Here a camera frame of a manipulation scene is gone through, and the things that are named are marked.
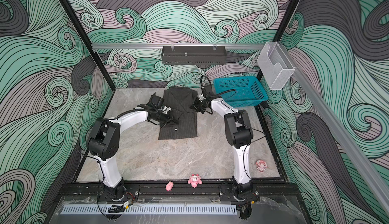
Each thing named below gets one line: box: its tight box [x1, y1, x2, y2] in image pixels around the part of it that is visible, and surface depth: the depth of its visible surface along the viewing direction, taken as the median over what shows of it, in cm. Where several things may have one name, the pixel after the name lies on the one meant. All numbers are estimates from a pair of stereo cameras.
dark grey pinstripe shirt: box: [158, 87, 198, 140], surface depth 100 cm
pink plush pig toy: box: [187, 173, 203, 189], surface depth 77 cm
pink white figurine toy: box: [255, 159, 268, 173], surface depth 81 cm
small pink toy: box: [165, 180, 174, 192], surface depth 76 cm
